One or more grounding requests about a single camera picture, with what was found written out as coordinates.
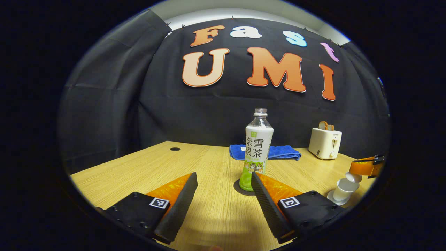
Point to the cream toaster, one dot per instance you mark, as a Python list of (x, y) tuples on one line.
[(324, 144)]

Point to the dark round coaster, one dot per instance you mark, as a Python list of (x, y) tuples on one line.
[(238, 188)]

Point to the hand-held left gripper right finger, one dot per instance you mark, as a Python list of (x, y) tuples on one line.
[(266, 205)]

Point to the clear water bottle white label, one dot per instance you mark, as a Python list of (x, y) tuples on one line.
[(258, 146)]

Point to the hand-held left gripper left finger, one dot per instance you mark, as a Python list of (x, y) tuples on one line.
[(179, 212)]

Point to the white teacup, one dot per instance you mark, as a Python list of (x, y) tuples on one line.
[(345, 190)]

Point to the blue towel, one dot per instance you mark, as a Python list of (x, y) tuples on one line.
[(285, 152)]

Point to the white teacup lid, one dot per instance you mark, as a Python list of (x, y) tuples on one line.
[(353, 177)]

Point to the white saucer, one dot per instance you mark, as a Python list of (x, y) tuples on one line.
[(332, 199)]

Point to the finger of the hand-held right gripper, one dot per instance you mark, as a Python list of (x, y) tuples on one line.
[(364, 167)]

